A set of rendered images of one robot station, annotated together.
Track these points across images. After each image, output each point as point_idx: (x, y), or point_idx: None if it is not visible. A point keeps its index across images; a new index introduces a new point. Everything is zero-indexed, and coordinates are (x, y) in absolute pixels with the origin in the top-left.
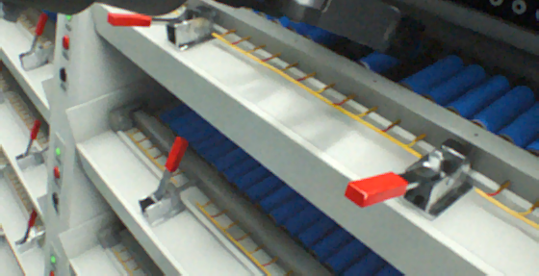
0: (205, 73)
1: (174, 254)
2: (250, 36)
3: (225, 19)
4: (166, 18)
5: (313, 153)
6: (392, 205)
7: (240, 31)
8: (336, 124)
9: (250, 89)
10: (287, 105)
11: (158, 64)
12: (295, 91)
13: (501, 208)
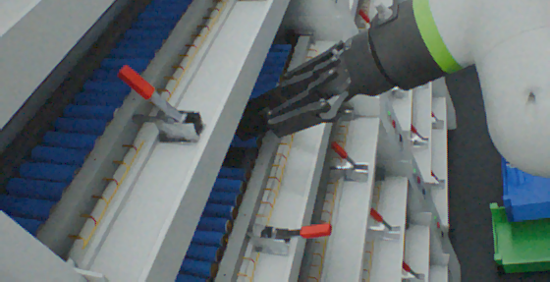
0: (302, 204)
1: (353, 281)
2: (259, 199)
3: (251, 222)
4: (286, 235)
5: (322, 132)
6: None
7: (256, 209)
8: (299, 137)
9: (301, 177)
10: (300, 157)
11: (295, 270)
12: (287, 162)
13: None
